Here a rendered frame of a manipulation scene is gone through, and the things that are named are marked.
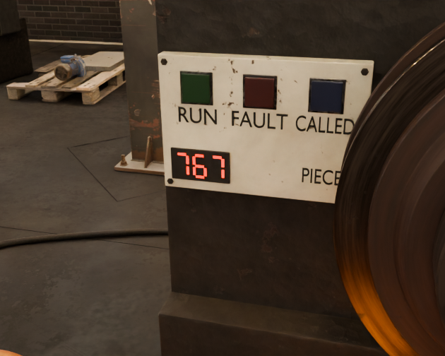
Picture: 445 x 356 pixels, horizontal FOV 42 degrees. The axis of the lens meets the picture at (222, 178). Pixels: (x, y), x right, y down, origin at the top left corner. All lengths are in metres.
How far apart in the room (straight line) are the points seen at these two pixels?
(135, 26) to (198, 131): 2.67
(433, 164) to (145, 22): 2.91
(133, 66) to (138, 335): 1.75
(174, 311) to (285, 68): 0.39
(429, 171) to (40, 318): 1.99
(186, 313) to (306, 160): 0.29
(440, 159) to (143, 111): 3.04
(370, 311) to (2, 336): 1.84
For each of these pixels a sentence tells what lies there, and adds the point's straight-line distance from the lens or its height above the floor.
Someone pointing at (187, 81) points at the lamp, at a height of 1.21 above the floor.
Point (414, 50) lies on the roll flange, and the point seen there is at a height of 1.27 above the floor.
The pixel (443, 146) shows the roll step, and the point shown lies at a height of 1.21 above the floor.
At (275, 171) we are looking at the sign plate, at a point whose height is 1.10.
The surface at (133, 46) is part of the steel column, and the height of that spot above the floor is 0.73.
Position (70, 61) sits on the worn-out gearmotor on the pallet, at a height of 0.31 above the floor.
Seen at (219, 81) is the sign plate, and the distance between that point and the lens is 0.71.
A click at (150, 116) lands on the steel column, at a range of 3.49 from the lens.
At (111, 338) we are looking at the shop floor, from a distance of 2.22.
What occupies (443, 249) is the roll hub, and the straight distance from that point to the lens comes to 0.52.
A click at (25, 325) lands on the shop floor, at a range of 2.37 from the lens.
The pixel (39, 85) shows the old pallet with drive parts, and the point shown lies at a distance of 5.20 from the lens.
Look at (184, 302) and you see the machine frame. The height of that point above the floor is 0.87.
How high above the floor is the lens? 1.39
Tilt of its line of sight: 24 degrees down
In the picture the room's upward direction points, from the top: 1 degrees counter-clockwise
